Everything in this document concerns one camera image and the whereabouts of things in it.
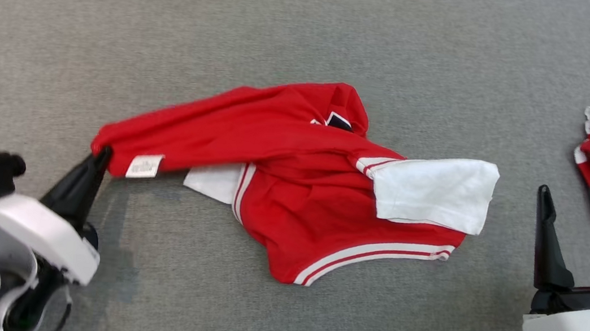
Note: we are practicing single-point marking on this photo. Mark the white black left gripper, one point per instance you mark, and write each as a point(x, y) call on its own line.
point(41, 232)

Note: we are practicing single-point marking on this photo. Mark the red jersey with white stripes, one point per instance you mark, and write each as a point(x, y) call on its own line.
point(296, 200)

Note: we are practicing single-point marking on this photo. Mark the grey fabric sofa cushion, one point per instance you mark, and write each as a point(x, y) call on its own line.
point(290, 28)

